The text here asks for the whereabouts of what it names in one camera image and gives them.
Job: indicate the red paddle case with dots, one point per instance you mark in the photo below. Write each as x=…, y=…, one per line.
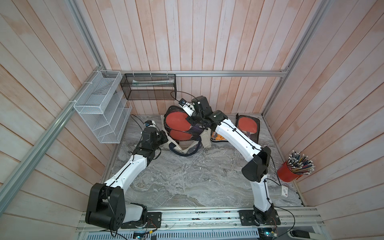
x=178, y=128
x=250, y=126

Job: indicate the small white tag card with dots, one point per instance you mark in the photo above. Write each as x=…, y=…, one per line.
x=284, y=191

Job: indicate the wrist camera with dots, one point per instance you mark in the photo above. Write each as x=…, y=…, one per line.
x=187, y=107
x=150, y=123

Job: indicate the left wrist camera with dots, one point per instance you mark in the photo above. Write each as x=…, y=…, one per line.
x=150, y=123

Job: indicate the horizontal aluminium wall rail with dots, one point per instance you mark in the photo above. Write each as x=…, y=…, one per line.
x=227, y=73

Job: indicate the red pencil cup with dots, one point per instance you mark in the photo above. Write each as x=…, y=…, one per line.
x=297, y=165

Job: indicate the white wire mesh shelf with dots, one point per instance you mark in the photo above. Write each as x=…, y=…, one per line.
x=103, y=107

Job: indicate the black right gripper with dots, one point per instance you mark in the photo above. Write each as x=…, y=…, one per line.
x=189, y=120

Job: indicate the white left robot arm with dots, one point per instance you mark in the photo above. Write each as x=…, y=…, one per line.
x=107, y=207

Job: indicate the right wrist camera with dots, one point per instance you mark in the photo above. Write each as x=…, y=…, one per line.
x=187, y=107

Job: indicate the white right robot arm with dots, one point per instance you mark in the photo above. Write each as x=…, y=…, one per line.
x=257, y=157

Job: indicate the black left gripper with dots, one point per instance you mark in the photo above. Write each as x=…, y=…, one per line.
x=163, y=135

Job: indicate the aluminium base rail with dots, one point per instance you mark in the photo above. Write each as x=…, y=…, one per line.
x=193, y=218

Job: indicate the cream canvas tote bag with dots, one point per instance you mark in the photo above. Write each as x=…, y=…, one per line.
x=188, y=148

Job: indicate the black mesh wall basket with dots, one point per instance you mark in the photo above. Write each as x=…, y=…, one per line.
x=140, y=87

